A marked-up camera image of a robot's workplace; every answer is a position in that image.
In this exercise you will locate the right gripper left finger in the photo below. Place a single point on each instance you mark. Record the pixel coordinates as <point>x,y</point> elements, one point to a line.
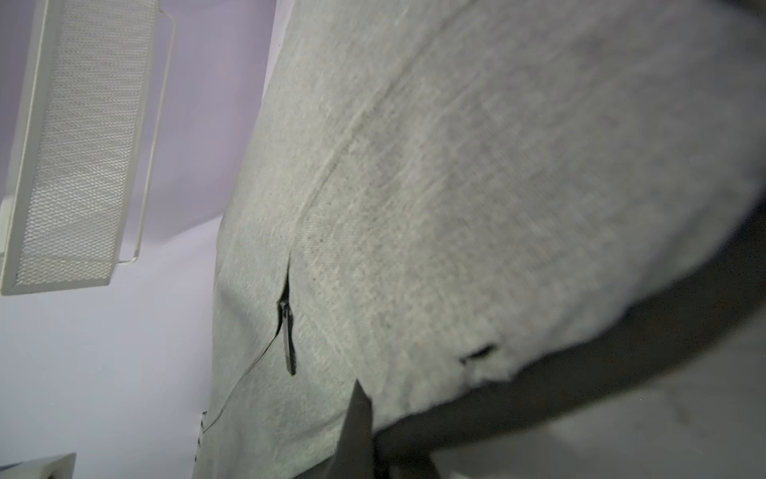
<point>354,455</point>

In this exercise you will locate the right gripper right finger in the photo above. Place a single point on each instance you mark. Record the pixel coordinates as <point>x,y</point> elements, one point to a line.
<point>415,467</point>

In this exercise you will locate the grey laptop bag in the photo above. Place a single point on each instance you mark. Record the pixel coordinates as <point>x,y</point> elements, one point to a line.
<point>506,220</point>

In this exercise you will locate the white two-tier mesh shelf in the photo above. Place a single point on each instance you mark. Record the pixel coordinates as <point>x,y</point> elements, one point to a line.
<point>77,144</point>

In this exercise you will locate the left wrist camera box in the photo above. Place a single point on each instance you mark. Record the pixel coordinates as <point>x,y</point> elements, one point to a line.
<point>53,467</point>

